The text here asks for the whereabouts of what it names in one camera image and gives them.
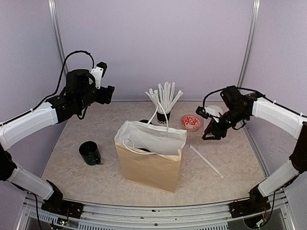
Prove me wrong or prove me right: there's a right aluminium post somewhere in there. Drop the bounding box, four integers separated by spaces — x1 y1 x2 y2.
237 0 261 87

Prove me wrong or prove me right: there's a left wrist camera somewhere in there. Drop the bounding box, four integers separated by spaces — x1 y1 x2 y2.
90 62 107 89

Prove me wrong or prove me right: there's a stack of black lids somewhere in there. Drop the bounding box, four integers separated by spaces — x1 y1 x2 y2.
140 119 149 123

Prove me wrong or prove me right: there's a red patterned bowl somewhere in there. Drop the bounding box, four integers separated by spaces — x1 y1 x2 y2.
180 115 202 132

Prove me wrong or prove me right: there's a left aluminium post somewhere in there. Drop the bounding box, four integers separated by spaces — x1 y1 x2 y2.
48 0 65 63

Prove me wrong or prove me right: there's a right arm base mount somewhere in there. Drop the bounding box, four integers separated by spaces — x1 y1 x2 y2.
229 197 271 218

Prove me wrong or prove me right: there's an aluminium post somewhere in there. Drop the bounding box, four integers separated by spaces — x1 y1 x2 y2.
237 0 261 87
48 0 65 63

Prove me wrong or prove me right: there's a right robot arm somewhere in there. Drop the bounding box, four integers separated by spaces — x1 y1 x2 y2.
196 85 307 213

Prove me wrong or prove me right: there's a bundle of wrapped white straws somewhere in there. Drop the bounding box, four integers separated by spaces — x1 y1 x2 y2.
145 81 183 114

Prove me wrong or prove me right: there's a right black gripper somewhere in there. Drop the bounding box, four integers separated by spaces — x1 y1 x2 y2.
202 106 248 138

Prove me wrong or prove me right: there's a brown paper bag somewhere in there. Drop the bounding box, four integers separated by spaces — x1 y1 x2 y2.
114 120 187 193

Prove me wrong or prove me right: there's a stack of white paper cups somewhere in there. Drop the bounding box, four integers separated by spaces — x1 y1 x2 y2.
205 105 224 137

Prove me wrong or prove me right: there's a single white straw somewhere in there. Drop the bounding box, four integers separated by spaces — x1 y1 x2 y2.
189 145 224 179

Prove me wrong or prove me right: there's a black cup holding straws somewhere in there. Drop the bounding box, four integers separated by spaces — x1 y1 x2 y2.
156 112 171 125

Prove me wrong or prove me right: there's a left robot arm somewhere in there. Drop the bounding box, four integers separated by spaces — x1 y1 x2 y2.
0 62 115 213

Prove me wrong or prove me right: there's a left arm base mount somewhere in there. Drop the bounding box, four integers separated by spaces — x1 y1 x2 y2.
41 199 84 219

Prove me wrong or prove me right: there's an aluminium front rail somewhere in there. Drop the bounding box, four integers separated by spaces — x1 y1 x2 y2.
15 191 297 230

